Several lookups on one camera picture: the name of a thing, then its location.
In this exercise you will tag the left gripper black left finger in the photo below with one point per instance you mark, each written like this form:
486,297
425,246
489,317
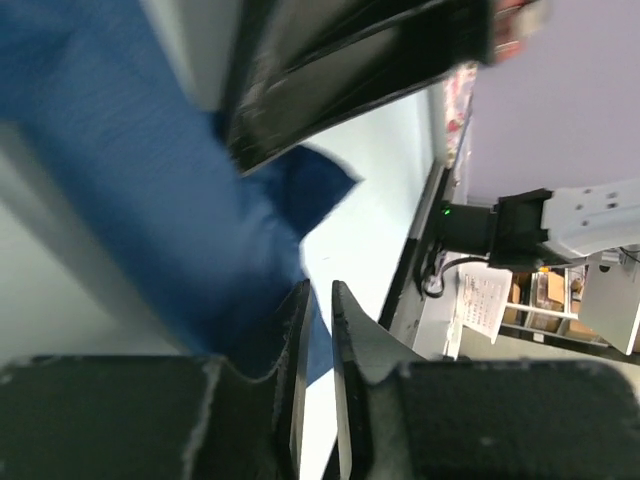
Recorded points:
163,417

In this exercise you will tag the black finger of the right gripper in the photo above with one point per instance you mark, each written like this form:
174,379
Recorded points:
301,67

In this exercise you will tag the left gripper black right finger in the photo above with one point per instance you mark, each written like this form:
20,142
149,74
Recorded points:
401,416

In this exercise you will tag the dark blue paper napkin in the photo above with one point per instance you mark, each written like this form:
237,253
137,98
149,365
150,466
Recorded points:
127,228

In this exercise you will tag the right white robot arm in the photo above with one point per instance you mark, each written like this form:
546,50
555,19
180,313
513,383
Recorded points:
542,227

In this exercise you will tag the floral plastic tray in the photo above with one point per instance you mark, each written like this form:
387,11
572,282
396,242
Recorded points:
458,91

